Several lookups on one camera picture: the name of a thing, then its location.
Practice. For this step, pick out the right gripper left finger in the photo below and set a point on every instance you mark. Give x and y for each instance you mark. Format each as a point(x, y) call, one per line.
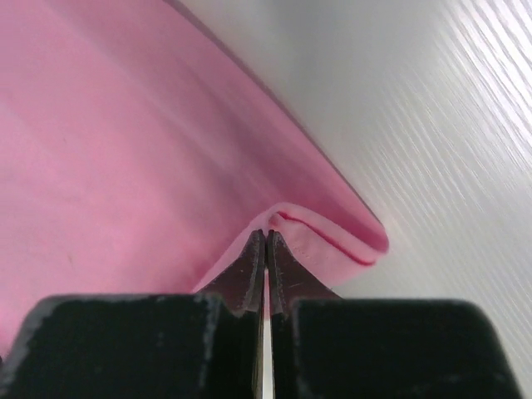
point(202, 345)

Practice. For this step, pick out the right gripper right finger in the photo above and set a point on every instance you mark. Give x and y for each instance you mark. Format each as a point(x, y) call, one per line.
point(325, 346)

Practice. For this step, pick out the pink t shirt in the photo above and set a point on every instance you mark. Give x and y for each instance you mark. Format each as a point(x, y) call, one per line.
point(136, 157)

